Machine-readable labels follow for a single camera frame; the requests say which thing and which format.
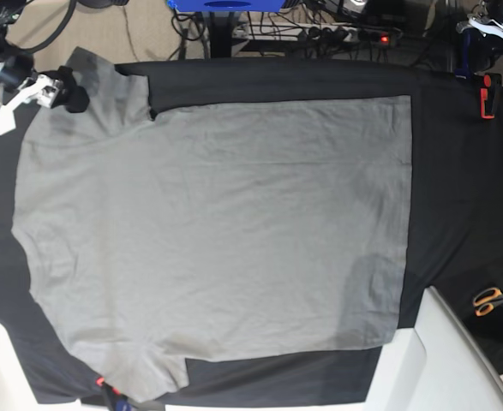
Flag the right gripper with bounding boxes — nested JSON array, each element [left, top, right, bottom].
[[0, 55, 90, 113]]

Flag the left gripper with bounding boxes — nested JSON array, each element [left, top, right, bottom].
[[467, 22, 503, 73]]

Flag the grey T-shirt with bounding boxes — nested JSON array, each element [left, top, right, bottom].
[[12, 48, 412, 402]]

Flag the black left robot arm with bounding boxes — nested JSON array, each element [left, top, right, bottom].
[[456, 0, 503, 75]]

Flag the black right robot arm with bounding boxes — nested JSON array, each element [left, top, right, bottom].
[[0, 1, 89, 116]]

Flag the blue clamp right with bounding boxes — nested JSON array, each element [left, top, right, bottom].
[[454, 30, 472, 79]]

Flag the red black clamp right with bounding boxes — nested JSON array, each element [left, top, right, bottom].
[[480, 73, 502, 120]]

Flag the red black clamp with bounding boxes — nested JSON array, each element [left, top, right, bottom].
[[95, 377, 133, 411], [480, 73, 502, 120]]

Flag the black stand column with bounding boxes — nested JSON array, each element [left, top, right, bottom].
[[204, 11, 241, 58]]

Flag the white chair left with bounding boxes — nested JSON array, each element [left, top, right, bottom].
[[0, 324, 82, 411]]

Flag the white chair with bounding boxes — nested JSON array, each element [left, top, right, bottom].
[[364, 287, 503, 411], [0, 324, 82, 411]]

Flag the red black clamp bottom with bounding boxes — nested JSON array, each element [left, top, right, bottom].
[[95, 377, 133, 411]]

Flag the white chair right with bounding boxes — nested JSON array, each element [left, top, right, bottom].
[[364, 287, 503, 411]]

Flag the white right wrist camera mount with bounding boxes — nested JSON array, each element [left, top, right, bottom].
[[0, 74, 49, 135]]

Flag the black power strip red switch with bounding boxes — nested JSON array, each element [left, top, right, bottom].
[[358, 29, 403, 48]]

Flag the orange handled scissors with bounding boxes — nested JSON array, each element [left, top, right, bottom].
[[472, 287, 503, 317]]

